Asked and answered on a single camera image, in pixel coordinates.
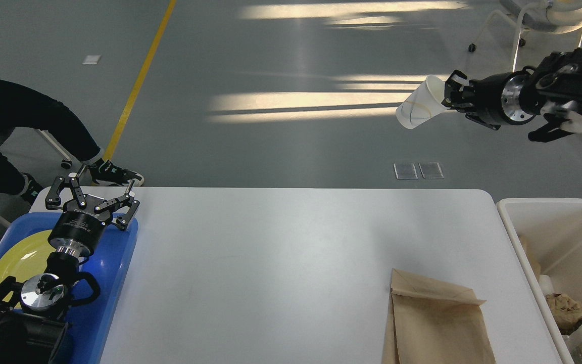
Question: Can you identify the yellow round plate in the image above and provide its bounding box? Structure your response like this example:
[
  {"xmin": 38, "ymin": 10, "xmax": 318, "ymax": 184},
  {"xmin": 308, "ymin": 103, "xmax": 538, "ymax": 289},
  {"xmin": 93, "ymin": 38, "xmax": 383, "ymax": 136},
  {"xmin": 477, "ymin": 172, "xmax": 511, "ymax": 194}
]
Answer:
[{"xmin": 0, "ymin": 230, "xmax": 55, "ymax": 283}]

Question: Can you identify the white frame with casters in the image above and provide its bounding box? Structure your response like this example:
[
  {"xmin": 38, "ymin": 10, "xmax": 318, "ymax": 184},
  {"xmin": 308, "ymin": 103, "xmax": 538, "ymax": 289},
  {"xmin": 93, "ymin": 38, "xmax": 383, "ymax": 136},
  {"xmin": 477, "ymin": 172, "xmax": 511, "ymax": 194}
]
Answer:
[{"xmin": 0, "ymin": 129, "xmax": 73, "ymax": 229}]

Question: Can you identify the white plastic bin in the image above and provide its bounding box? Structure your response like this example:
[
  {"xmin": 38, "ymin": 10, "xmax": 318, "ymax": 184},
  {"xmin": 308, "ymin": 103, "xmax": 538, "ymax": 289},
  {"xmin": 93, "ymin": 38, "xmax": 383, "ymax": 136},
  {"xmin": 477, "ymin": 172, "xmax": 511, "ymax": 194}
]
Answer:
[{"xmin": 496, "ymin": 198, "xmax": 582, "ymax": 363}]

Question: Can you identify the white paper cup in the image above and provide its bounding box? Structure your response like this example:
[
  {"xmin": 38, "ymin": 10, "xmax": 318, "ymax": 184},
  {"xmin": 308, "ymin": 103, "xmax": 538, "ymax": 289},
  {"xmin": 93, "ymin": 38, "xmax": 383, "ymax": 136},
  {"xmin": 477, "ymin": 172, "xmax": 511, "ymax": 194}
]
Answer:
[
  {"xmin": 395, "ymin": 75, "xmax": 449, "ymax": 129},
  {"xmin": 538, "ymin": 275, "xmax": 557, "ymax": 299}
]

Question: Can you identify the person in dark trousers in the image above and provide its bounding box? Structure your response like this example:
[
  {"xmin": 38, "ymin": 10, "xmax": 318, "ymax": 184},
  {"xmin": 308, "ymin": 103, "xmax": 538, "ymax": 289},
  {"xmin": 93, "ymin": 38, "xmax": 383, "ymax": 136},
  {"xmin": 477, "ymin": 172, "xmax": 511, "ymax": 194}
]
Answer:
[{"xmin": 0, "ymin": 80, "xmax": 145, "ymax": 204}]

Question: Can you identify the brown paper bag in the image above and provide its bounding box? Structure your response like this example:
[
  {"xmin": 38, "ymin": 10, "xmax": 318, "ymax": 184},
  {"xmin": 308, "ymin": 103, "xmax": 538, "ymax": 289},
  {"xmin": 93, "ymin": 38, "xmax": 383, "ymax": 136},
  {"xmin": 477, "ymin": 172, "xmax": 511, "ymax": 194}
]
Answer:
[
  {"xmin": 519, "ymin": 235, "xmax": 542, "ymax": 282},
  {"xmin": 381, "ymin": 269, "xmax": 496, "ymax": 363}
]

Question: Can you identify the white chair on casters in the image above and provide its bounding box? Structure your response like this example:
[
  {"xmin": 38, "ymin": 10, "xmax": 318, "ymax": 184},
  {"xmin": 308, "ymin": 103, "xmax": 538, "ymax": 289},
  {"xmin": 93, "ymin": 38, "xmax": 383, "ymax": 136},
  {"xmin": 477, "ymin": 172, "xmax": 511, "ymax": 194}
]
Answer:
[{"xmin": 467, "ymin": 1, "xmax": 582, "ymax": 71}]

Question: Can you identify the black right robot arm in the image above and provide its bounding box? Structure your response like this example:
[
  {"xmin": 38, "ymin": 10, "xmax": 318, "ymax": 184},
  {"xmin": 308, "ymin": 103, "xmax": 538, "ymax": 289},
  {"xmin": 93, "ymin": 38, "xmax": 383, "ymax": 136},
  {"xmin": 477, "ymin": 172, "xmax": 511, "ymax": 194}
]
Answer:
[{"xmin": 440, "ymin": 48, "xmax": 582, "ymax": 143}]

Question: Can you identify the blue plastic tray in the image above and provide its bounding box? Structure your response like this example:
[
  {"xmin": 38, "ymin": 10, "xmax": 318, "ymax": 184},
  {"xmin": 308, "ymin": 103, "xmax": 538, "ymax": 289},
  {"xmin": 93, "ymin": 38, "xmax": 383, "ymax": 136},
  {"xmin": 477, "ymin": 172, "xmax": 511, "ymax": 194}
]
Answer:
[{"xmin": 0, "ymin": 212, "xmax": 139, "ymax": 363}]

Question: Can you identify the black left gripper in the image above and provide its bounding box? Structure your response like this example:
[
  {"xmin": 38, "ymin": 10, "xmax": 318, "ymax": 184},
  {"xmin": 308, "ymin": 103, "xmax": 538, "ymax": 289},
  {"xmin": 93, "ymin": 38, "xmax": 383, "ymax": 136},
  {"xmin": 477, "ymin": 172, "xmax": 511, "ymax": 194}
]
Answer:
[{"xmin": 45, "ymin": 163, "xmax": 140, "ymax": 257}]

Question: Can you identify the brown paper ball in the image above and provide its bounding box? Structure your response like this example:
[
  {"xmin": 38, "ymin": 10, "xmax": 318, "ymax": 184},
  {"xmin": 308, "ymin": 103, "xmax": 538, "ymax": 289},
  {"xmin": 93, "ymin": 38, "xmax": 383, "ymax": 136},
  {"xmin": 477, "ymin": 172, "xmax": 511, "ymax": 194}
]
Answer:
[{"xmin": 545, "ymin": 293, "xmax": 582, "ymax": 335}]

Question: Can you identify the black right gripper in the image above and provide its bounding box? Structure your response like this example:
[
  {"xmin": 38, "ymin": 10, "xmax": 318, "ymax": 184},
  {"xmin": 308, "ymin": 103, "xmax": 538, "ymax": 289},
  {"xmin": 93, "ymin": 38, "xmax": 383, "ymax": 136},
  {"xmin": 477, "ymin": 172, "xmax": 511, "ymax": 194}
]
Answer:
[{"xmin": 443, "ymin": 70, "xmax": 535, "ymax": 131}]

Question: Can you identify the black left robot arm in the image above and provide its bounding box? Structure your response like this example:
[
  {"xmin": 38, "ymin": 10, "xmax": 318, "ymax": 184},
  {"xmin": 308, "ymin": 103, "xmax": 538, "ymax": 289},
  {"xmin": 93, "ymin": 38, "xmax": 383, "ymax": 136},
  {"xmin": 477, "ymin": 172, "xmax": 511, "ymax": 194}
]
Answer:
[{"xmin": 0, "ymin": 166, "xmax": 139, "ymax": 363}]

